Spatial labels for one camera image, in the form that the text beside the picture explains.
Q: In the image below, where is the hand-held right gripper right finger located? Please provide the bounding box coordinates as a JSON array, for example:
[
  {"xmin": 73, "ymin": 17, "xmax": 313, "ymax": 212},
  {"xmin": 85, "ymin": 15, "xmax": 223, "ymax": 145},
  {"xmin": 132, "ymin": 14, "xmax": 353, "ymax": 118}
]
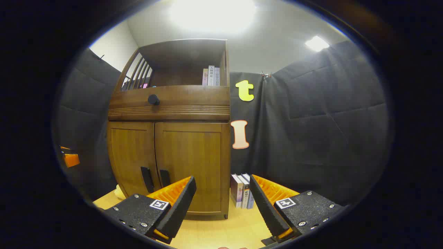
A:
[{"xmin": 249, "ymin": 174, "xmax": 346, "ymax": 247}]

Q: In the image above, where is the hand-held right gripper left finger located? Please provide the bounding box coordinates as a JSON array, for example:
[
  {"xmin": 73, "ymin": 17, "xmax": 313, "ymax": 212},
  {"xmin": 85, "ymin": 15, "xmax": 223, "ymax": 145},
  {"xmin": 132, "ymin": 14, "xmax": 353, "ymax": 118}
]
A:
[{"xmin": 104, "ymin": 176, "xmax": 197, "ymax": 244}]

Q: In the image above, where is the wooden shoe cabinet door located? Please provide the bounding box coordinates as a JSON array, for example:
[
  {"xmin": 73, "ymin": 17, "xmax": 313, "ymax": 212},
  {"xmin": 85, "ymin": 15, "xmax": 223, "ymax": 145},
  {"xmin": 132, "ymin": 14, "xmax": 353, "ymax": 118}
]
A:
[
  {"xmin": 155, "ymin": 122, "xmax": 230, "ymax": 215},
  {"xmin": 108, "ymin": 122, "xmax": 160, "ymax": 199}
]

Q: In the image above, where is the brown wooden shoe cabinet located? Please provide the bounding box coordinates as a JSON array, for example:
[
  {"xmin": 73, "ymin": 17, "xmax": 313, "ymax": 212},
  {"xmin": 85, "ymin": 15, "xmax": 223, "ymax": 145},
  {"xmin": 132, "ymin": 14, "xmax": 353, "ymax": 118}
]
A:
[{"xmin": 107, "ymin": 39, "xmax": 231, "ymax": 221}]

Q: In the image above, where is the wooden cabinet drawer front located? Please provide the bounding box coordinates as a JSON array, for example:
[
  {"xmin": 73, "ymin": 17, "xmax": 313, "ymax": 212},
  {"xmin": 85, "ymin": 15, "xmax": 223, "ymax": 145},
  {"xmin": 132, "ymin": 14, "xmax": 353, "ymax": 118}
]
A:
[{"xmin": 108, "ymin": 85, "xmax": 230, "ymax": 121}]

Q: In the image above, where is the blue white book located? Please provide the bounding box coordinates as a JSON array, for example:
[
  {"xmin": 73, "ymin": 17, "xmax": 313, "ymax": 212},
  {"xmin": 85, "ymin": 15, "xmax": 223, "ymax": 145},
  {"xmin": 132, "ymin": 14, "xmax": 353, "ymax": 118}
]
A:
[{"xmin": 242, "ymin": 173, "xmax": 255, "ymax": 209}]

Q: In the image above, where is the white grey book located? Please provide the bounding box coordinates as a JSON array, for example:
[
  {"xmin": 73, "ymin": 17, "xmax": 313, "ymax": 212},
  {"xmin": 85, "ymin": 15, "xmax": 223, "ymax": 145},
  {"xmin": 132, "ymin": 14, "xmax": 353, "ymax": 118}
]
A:
[{"xmin": 238, "ymin": 174, "xmax": 250, "ymax": 209}]

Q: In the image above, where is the white purple book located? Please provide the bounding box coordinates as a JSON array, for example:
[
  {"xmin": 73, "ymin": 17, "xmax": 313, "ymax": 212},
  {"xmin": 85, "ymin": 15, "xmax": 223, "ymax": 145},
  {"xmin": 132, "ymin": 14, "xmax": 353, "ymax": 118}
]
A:
[{"xmin": 230, "ymin": 174, "xmax": 243, "ymax": 208}]

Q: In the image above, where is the small ceiling light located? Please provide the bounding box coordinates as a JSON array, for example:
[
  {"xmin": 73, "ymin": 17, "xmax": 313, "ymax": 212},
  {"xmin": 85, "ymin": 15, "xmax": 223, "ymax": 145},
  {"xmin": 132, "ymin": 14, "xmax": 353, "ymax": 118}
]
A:
[{"xmin": 305, "ymin": 36, "xmax": 330, "ymax": 52}]

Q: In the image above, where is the large ceiling light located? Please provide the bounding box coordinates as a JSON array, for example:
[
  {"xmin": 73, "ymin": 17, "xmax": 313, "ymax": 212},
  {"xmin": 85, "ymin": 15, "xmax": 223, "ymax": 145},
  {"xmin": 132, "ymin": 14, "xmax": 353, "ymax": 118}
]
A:
[{"xmin": 170, "ymin": 0, "xmax": 257, "ymax": 34}]

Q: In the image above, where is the black door handle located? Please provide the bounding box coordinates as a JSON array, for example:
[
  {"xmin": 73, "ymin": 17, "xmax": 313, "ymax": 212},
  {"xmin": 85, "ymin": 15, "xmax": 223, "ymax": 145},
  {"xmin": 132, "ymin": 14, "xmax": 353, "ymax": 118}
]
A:
[
  {"xmin": 141, "ymin": 167, "xmax": 155, "ymax": 193},
  {"xmin": 159, "ymin": 169, "xmax": 171, "ymax": 188}
]

